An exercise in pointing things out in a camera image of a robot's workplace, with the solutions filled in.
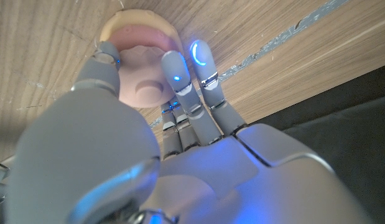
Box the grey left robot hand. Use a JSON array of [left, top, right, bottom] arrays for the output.
[[4, 39, 375, 224]]

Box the light pink toy ring disc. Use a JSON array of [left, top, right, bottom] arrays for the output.
[[117, 45, 176, 109]]

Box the coral red toy ring disc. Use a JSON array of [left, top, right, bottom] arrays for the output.
[[108, 24, 173, 52]]

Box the black fabric backdrop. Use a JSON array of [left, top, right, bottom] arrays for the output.
[[251, 63, 385, 224]]

